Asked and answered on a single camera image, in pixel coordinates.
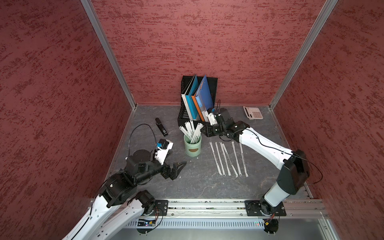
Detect black stapler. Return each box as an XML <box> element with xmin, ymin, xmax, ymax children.
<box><xmin>155</xmin><ymin>118</ymin><xmax>168</xmax><ymax>137</ymax></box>

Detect aluminium front rail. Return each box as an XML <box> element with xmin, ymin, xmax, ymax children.
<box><xmin>85</xmin><ymin>197</ymin><xmax>329</xmax><ymax>219</ymax></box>

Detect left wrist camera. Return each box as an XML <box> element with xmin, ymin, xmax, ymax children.
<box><xmin>154</xmin><ymin>139</ymin><xmax>174</xmax><ymax>165</ymax></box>

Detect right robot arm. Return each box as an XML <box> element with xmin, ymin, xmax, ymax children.
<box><xmin>203</xmin><ymin>108</ymin><xmax>310</xmax><ymax>217</ymax></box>

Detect left aluminium corner post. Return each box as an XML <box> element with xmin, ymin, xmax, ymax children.
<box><xmin>81</xmin><ymin>0</ymin><xmax>137</xmax><ymax>110</ymax></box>

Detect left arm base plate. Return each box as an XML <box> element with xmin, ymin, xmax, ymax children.
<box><xmin>150</xmin><ymin>200</ymin><xmax>169</xmax><ymax>217</ymax></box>

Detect orange book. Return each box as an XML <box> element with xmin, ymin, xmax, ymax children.
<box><xmin>192</xmin><ymin>95</ymin><xmax>205</xmax><ymax>122</ymax></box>

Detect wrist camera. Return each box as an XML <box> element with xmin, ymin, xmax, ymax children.
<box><xmin>154</xmin><ymin>139</ymin><xmax>174</xmax><ymax>165</ymax></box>
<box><xmin>207</xmin><ymin>112</ymin><xmax>218</xmax><ymax>126</ymax></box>

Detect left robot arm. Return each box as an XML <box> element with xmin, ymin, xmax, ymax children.
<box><xmin>64</xmin><ymin>150</ymin><xmax>187</xmax><ymax>240</ymax></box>

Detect right aluminium corner post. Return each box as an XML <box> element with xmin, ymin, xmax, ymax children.
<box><xmin>269</xmin><ymin>0</ymin><xmax>338</xmax><ymax>111</ymax></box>

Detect green cup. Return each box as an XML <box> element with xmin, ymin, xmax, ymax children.
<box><xmin>184</xmin><ymin>136</ymin><xmax>202</xmax><ymax>157</ymax></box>

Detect black file organizer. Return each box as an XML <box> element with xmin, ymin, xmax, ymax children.
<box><xmin>178</xmin><ymin>75</ymin><xmax>218</xmax><ymax>126</ymax></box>

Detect aluminium corner post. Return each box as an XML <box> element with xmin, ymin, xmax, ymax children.
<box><xmin>81</xmin><ymin>0</ymin><xmax>137</xmax><ymax>110</ymax></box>
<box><xmin>269</xmin><ymin>0</ymin><xmax>338</xmax><ymax>111</ymax></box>

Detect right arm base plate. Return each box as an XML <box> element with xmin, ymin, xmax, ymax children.
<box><xmin>244</xmin><ymin>201</ymin><xmax>287</xmax><ymax>218</ymax></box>

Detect straw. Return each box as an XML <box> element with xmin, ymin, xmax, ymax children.
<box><xmin>239</xmin><ymin>143</ymin><xmax>249</xmax><ymax>177</ymax></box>
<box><xmin>215</xmin><ymin>142</ymin><xmax>226</xmax><ymax>176</ymax></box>
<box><xmin>222</xmin><ymin>144</ymin><xmax>239</xmax><ymax>178</ymax></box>
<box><xmin>219</xmin><ymin>142</ymin><xmax>231</xmax><ymax>176</ymax></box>
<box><xmin>232</xmin><ymin>141</ymin><xmax>242</xmax><ymax>177</ymax></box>
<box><xmin>209</xmin><ymin>142</ymin><xmax>223</xmax><ymax>176</ymax></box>

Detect wrapped straws in cup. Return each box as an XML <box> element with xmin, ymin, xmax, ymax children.
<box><xmin>179</xmin><ymin>120</ymin><xmax>204</xmax><ymax>144</ymax></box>

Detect blue folder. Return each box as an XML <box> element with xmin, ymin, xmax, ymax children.
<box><xmin>194</xmin><ymin>76</ymin><xmax>214</xmax><ymax>116</ymax></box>

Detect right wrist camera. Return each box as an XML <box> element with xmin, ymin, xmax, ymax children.
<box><xmin>207</xmin><ymin>112</ymin><xmax>218</xmax><ymax>126</ymax></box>

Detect teal book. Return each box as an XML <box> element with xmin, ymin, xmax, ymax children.
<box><xmin>185</xmin><ymin>74</ymin><xmax>199</xmax><ymax>121</ymax></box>

